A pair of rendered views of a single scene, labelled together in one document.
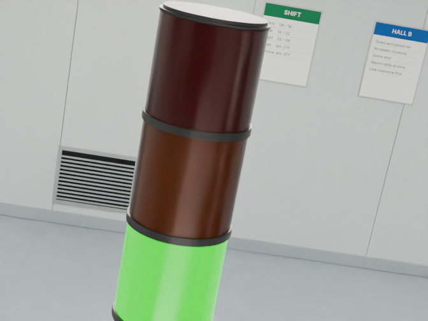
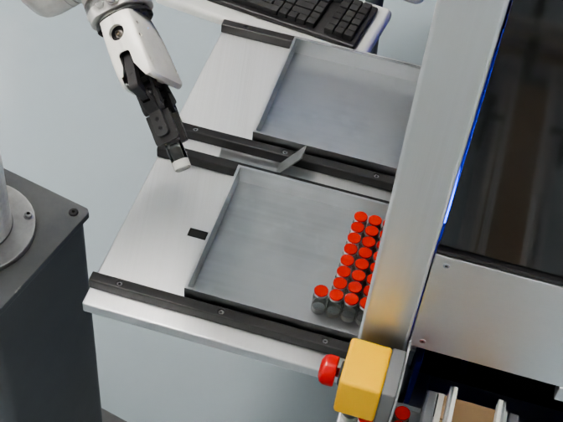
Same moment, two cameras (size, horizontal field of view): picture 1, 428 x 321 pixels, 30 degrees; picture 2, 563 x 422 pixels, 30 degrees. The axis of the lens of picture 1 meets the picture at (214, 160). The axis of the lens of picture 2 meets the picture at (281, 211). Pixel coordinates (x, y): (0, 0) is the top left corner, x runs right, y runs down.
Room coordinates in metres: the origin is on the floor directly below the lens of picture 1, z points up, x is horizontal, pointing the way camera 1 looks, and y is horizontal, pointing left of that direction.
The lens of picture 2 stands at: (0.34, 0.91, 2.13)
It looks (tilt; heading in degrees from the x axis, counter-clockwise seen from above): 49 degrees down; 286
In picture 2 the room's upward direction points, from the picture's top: 7 degrees clockwise
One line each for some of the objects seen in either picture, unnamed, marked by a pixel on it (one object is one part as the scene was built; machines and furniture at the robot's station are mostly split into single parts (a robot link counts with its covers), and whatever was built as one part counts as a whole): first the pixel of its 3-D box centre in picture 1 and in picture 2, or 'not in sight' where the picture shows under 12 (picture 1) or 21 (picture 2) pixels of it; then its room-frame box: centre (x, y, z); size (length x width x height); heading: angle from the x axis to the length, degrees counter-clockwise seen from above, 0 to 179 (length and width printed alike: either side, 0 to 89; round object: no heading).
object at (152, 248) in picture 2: not in sight; (302, 182); (0.64, -0.23, 0.87); 0.70 x 0.48 x 0.02; 95
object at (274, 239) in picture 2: not in sight; (319, 259); (0.55, -0.07, 0.90); 0.34 x 0.26 x 0.04; 5
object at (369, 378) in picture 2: not in sight; (368, 381); (0.41, 0.17, 1.00); 0.08 x 0.07 x 0.07; 5
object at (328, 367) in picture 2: not in sight; (333, 371); (0.46, 0.17, 0.99); 0.04 x 0.04 x 0.04; 5
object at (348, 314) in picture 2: not in sight; (361, 267); (0.49, -0.08, 0.91); 0.18 x 0.02 x 0.05; 95
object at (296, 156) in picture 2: not in sight; (260, 154); (0.71, -0.23, 0.91); 0.14 x 0.03 x 0.06; 6
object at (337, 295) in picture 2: not in sight; (347, 263); (0.51, -0.07, 0.91); 0.18 x 0.02 x 0.05; 95
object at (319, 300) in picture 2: not in sight; (319, 299); (0.53, 0.01, 0.91); 0.02 x 0.02 x 0.05
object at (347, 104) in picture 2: not in sight; (369, 113); (0.59, -0.41, 0.90); 0.34 x 0.26 x 0.04; 5
